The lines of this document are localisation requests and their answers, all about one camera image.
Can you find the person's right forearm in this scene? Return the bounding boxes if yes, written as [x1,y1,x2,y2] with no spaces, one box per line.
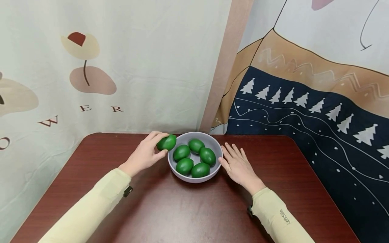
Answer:
[250,188,315,243]

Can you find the person's left forearm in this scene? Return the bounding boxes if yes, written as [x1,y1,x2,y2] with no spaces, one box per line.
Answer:
[38,168,132,243]

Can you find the green lime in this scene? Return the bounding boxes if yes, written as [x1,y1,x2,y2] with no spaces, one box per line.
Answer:
[199,147,217,167]
[156,134,177,152]
[173,144,191,162]
[191,162,211,179]
[188,138,206,154]
[175,158,195,176]

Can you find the person's right hand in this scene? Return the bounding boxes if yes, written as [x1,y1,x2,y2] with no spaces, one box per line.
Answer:
[218,143,267,196]

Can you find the grey round bowl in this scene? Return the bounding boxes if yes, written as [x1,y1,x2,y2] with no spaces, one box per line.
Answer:
[167,132,224,184]

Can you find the person's left hand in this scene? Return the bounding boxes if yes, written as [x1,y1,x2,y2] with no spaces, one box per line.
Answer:
[118,131,170,178]

